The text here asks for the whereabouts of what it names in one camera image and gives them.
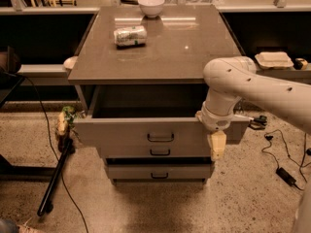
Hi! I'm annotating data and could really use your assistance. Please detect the white bowl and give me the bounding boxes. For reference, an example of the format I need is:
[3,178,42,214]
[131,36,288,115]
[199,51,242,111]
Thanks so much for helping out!
[138,0,165,17]

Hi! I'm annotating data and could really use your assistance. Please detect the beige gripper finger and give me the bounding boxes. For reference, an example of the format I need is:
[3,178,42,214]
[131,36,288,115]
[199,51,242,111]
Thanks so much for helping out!
[207,130,226,161]

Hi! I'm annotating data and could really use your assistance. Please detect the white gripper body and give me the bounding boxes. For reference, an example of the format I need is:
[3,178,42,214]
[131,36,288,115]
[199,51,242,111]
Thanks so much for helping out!
[195,102,233,132]

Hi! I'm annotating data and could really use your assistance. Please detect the green snack bag pile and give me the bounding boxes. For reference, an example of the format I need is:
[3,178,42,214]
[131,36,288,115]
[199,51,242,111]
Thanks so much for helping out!
[55,106,86,142]

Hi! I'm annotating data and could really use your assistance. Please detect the crushed silver green can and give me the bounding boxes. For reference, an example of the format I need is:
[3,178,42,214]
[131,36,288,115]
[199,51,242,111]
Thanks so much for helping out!
[114,26,147,47]

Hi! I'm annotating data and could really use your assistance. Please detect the grey bottom drawer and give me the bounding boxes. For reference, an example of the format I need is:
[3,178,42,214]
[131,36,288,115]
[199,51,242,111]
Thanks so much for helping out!
[105,164,214,180]

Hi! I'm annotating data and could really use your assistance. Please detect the grey drawer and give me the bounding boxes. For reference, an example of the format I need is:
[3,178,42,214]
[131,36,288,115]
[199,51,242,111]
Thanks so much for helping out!
[73,84,251,159]
[105,164,214,180]
[97,145,211,158]

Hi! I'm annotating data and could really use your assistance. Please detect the grey middle drawer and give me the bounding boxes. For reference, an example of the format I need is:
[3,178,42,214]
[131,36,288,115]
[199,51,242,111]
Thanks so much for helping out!
[97,145,211,158]

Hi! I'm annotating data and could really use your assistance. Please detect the black scissors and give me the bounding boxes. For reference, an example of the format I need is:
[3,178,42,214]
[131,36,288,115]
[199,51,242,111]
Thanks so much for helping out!
[240,116,267,130]

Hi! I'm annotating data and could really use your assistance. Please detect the black power adapter with cable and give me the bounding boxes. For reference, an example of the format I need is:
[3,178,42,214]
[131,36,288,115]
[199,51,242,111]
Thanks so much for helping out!
[261,129,311,191]

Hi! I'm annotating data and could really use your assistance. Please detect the small yellow black object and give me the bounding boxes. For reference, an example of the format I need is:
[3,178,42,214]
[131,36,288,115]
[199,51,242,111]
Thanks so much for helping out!
[294,58,308,70]

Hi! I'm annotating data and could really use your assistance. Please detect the black cable on floor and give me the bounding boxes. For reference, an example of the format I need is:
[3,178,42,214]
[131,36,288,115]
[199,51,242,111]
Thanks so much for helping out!
[18,75,90,233]

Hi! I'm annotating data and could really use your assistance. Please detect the grey drawer cabinet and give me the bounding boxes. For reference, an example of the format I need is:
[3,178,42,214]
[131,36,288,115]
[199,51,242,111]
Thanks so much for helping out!
[68,5,239,182]

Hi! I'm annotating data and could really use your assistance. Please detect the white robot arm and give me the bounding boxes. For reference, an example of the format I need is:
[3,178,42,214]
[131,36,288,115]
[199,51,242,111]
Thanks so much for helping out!
[196,56,311,160]

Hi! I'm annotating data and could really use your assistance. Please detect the grey top drawer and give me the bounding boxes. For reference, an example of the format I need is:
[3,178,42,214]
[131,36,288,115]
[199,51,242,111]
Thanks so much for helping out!
[73,84,251,159]

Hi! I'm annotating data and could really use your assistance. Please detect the white plate behind cabinet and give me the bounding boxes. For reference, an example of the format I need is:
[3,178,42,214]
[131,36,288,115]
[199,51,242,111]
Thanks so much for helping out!
[63,56,78,70]

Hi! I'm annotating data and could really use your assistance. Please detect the white foam takeout container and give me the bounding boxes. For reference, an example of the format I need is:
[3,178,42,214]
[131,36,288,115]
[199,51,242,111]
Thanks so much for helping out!
[255,51,294,69]

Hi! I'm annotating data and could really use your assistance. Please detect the black metal stand leg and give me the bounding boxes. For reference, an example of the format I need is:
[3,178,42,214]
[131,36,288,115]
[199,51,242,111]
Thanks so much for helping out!
[37,139,73,216]

